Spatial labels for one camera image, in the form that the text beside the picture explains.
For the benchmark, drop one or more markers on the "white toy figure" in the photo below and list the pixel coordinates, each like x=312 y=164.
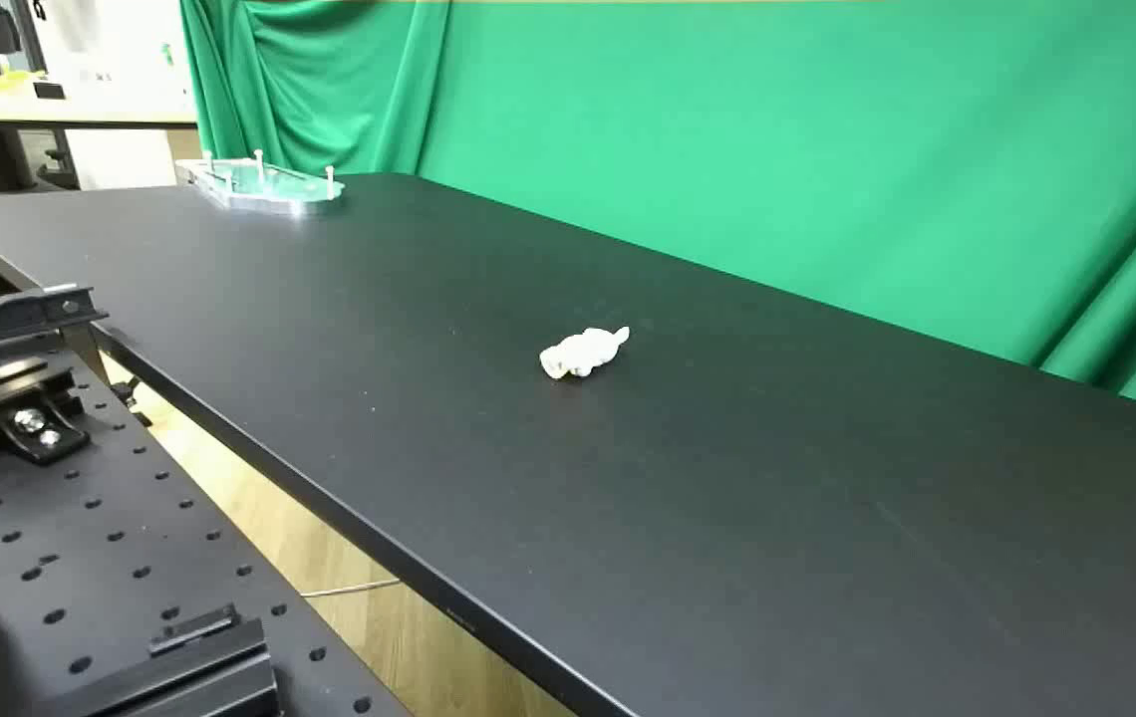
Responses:
x=581 y=354

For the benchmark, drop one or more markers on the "green curtain backdrop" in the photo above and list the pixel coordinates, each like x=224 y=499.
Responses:
x=791 y=135

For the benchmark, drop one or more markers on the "clear acrylic plate with standoffs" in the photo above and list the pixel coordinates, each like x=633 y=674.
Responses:
x=262 y=197

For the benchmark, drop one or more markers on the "black flat bar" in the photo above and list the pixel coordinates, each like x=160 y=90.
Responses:
x=180 y=665

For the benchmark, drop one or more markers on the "black perforated breadboard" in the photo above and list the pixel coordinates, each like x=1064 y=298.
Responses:
x=91 y=533

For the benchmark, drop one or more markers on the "black clamp with silver bolts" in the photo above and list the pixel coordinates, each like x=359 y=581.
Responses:
x=42 y=432

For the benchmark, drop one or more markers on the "white cabinet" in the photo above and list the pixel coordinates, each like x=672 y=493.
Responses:
x=114 y=45

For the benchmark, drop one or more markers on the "small black box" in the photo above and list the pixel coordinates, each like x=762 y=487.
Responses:
x=49 y=90

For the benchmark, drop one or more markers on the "light wooden desk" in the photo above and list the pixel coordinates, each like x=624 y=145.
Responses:
x=9 y=108

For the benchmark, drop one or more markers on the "black metal rail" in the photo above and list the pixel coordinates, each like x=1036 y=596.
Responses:
x=9 y=322

